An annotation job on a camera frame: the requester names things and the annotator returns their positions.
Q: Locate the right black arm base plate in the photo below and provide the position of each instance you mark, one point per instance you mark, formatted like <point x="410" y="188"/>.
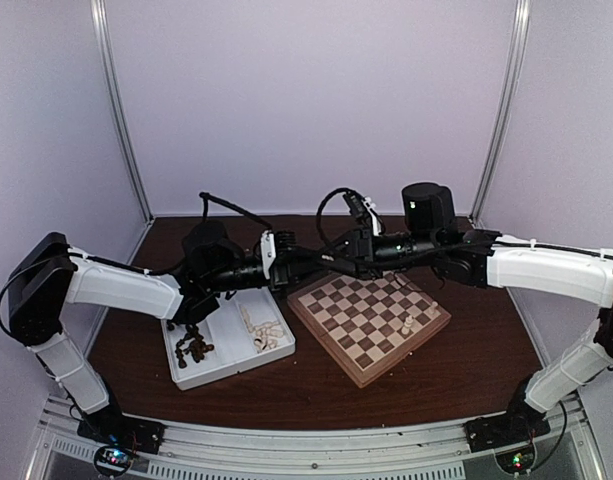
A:
<point x="502" y="430"/>

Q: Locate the front aluminium frame rail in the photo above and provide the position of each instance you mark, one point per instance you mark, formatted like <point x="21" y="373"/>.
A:
<point x="428" y="451"/>

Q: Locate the right controller board with LEDs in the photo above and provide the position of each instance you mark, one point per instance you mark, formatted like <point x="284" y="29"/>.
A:
<point x="515" y="462"/>

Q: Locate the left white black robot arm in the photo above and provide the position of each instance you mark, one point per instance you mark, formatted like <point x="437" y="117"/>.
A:
<point x="55" y="273"/>

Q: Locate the left controller board with LEDs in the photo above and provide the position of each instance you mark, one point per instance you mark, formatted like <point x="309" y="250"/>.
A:
<point x="112" y="461"/>

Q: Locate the light chess king piece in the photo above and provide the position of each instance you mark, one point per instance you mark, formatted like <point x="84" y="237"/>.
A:
<point x="407" y="326"/>

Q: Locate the pile of light chess pieces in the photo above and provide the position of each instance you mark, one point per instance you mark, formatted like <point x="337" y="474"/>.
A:
<point x="265" y="336"/>

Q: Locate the left aluminium frame post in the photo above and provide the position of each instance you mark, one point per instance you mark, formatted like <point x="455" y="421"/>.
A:
<point x="102" y="32"/>

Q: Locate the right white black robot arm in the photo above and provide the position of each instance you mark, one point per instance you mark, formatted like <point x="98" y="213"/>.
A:
<point x="486" y="258"/>

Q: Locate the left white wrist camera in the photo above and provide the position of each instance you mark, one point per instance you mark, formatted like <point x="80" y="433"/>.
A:
<point x="275" y="246"/>

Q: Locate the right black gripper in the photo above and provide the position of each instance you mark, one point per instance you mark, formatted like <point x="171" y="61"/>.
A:
<point x="361" y="254"/>

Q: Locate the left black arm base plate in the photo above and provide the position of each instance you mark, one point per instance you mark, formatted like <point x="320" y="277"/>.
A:
<point x="128" y="433"/>

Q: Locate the controller board with leds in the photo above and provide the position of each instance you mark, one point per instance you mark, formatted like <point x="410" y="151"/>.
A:
<point x="112" y="461"/>
<point x="515" y="462"/>

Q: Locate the white plastic compartment tray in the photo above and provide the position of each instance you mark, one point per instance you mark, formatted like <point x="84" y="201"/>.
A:
<point x="234" y="350"/>

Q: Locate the aluminium frame post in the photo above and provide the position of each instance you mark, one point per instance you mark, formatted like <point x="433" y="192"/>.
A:
<point x="513" y="69"/>
<point x="102" y="32"/>

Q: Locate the pile of dark chess pieces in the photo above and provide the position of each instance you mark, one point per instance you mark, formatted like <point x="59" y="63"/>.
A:
<point x="192" y="343"/>

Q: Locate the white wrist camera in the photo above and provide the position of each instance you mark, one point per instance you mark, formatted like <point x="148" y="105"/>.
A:
<point x="362" y="209"/>
<point x="275" y="246"/>

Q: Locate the right aluminium frame post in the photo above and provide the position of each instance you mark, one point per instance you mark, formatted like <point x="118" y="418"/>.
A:
<point x="513" y="69"/>

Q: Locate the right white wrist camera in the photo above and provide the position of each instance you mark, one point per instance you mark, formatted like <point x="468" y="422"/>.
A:
<point x="362" y="209"/>

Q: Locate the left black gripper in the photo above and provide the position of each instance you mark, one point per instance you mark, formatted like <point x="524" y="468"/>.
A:
<point x="290" y="263"/>

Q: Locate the wooden chess board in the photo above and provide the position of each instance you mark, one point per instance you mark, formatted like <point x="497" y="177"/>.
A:
<point x="359" y="323"/>

